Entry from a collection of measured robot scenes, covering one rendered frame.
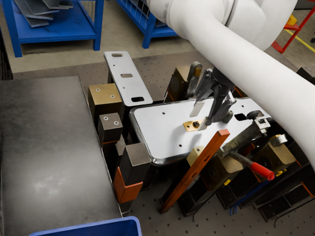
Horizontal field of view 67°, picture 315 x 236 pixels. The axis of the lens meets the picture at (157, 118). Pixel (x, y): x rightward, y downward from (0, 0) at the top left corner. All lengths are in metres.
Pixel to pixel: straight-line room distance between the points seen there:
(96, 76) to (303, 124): 1.13
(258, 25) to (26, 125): 0.58
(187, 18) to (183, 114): 0.44
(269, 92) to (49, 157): 0.49
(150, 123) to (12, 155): 0.37
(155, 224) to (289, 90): 0.72
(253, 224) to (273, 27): 0.78
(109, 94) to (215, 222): 0.63
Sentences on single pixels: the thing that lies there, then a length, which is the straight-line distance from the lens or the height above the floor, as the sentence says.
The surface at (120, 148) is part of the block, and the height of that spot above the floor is 1.00.
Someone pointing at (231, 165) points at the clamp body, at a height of 1.05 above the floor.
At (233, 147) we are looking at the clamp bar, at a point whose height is 1.11.
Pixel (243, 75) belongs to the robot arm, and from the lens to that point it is 0.34.
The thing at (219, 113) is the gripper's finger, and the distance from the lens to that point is 0.67.
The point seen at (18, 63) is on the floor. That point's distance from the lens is 2.51.
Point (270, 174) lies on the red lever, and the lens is 0.61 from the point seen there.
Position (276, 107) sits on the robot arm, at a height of 1.39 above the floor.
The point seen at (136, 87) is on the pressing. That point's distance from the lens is 0.84.
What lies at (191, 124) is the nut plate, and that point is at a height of 1.00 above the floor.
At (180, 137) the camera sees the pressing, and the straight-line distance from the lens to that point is 0.74.
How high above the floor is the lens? 1.56
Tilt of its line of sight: 47 degrees down
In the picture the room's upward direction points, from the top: 21 degrees clockwise
